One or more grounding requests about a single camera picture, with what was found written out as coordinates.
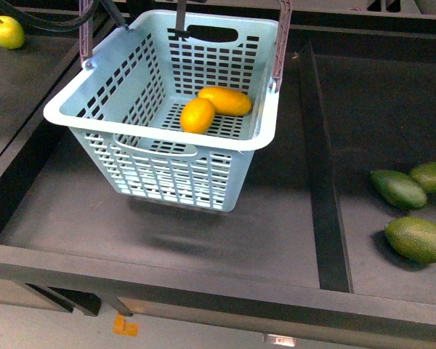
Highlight yellow lemon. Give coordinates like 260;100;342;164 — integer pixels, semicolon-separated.
179;97;215;134

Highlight yellow mango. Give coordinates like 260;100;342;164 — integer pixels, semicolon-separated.
198;87;252;116

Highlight light blue plastic basket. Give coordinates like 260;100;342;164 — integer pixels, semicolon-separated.
44;10;279;212

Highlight green avocado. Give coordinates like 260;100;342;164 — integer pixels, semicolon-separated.
370;169;427;211
384;217;436;264
409;161;436;193

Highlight orange floor marker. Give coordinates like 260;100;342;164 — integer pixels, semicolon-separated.
113;314;140;337

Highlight yellow green apple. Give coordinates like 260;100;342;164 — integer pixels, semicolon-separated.
0;15;25;50

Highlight brown basket handle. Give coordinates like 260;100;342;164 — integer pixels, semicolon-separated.
79;0;292;92

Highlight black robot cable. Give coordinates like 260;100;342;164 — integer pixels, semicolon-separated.
0;0;132;33

